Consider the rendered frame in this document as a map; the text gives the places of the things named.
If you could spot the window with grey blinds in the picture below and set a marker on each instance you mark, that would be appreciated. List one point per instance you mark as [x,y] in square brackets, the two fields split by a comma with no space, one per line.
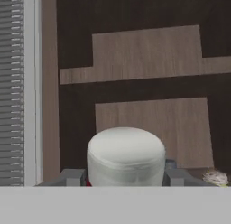
[15,89]

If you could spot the pale speckled round item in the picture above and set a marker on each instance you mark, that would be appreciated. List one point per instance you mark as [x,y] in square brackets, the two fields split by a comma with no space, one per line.
[216,177]

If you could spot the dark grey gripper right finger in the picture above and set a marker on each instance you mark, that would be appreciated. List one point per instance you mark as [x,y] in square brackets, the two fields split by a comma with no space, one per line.
[177,177]

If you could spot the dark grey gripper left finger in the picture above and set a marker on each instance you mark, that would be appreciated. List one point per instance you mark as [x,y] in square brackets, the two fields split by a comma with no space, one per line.
[72,177]

